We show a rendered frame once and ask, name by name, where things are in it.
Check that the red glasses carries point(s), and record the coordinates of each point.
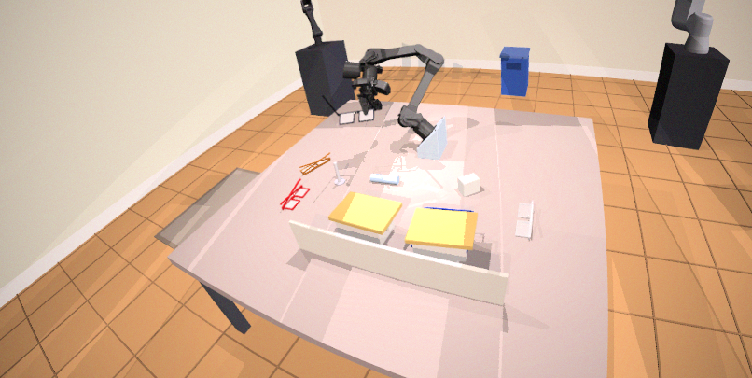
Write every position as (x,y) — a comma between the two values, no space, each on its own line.
(291,203)

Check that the long cream flat panel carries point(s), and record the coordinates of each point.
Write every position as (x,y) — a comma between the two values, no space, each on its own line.
(471,282)

